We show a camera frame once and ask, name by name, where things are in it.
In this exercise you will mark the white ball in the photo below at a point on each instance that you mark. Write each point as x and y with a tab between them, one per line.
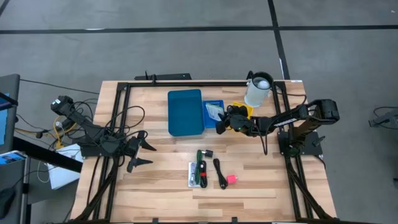
263	84

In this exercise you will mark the black charger plug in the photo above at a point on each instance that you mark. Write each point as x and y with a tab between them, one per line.
208	153

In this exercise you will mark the white box on floor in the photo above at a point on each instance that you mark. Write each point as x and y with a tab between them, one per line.
62	177

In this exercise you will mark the white cylindrical container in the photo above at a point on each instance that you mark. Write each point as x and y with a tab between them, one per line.
255	96

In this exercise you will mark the small blue plastic bin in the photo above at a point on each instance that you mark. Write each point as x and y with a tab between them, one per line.
209	124

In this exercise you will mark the pink charger cube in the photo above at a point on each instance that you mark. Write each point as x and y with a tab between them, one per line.
231	179

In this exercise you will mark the black desk leg bar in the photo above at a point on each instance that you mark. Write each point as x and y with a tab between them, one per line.
46	155

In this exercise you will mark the white labelled box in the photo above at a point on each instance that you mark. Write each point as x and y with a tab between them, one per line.
214	112
190	184

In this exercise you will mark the small display screen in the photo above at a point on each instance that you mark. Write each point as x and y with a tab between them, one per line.
11	158

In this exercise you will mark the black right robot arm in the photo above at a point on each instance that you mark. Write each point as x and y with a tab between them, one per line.
295	116

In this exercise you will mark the black floor stand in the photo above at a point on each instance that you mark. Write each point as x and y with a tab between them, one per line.
387	119

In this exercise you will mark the black aluminium table frame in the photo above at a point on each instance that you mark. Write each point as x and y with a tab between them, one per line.
186	84

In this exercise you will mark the large teal plastic bin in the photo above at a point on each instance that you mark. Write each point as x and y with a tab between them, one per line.
185	112

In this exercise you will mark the small yellow plastic bin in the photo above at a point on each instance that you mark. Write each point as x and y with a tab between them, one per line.
250	112

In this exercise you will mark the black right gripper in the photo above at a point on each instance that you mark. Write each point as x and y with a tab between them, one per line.
242	124

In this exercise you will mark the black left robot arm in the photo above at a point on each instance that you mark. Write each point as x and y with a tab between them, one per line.
90	129

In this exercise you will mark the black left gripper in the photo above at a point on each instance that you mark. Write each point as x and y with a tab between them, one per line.
132	152

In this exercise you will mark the black router box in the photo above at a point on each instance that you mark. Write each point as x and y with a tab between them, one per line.
168	76

